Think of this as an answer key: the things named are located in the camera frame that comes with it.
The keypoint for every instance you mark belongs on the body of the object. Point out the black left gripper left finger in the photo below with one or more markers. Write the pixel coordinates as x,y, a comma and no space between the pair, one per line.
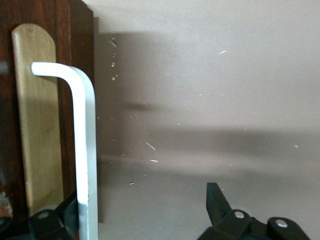
55,225

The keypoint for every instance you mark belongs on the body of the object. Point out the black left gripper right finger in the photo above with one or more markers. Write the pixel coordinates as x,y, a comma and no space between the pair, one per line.
217,212

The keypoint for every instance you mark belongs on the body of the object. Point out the light wood drawer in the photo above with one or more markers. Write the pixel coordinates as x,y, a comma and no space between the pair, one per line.
37,100

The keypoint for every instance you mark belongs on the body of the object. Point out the brown table cover sheet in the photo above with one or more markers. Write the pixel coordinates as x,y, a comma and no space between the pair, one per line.
200,75

